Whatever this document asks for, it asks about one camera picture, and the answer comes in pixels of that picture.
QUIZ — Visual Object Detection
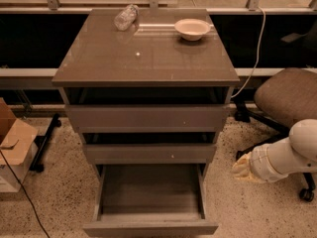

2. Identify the grey bottom drawer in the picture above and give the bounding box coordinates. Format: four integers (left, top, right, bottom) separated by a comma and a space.
83, 164, 218, 237

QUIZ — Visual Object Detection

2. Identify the grey drawer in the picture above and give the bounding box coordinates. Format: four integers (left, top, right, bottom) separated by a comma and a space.
83, 132, 216, 165
62, 86, 231, 133
83, 164, 218, 237

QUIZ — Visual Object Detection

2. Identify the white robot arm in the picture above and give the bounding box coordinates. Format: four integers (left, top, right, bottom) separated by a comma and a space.
232, 119, 317, 183

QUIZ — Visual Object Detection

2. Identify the grey drawer cabinet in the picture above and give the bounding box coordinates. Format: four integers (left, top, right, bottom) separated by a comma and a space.
52, 7, 241, 180

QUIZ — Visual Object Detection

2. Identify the grey middle drawer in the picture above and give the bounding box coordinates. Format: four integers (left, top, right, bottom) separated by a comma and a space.
83, 132, 216, 165

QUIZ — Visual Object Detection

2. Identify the grey top drawer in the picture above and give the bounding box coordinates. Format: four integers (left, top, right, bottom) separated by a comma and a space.
62, 86, 231, 133

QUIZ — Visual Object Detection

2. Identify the brown office chair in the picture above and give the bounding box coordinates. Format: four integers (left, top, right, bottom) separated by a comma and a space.
234, 67, 317, 202

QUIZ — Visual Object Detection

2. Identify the white paper bowl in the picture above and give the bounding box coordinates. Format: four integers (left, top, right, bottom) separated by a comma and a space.
174, 19, 211, 42

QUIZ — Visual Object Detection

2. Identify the clear plastic bottle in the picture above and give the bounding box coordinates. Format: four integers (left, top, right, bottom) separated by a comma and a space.
114, 4, 139, 31

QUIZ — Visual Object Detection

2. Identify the black stand leg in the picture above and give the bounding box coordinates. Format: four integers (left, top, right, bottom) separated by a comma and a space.
30, 113, 61, 173

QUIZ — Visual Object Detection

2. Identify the cardboard box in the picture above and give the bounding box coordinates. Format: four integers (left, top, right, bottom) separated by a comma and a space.
0, 98, 38, 192

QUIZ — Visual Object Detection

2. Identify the white power cable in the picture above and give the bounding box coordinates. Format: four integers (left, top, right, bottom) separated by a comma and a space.
230, 7, 267, 99

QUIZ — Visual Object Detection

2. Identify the black floor cable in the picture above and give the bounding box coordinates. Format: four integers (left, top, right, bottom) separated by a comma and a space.
0, 149, 52, 238

